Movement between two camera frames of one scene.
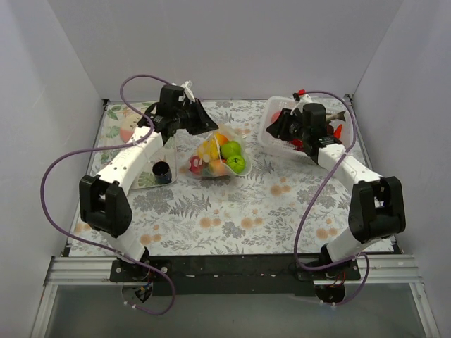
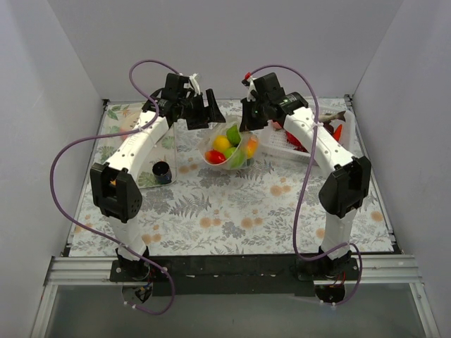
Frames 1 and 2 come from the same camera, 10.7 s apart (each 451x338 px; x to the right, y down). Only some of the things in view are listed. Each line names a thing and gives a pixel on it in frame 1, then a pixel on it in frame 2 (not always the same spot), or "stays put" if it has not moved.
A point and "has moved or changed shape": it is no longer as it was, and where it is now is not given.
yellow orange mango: (222, 139) → (251, 146)
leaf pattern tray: (114, 117) stays put
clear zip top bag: (223, 152) has moved or changed shape
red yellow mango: (218, 166) → (215, 157)
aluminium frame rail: (95, 271) stays put
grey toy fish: (330, 116) stays put
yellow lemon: (208, 150) → (221, 143)
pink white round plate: (127, 125) stays put
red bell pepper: (298, 144) stays put
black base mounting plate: (234, 275) stays put
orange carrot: (338, 131) stays put
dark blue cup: (162, 172) stays put
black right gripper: (285, 122) → (254, 110)
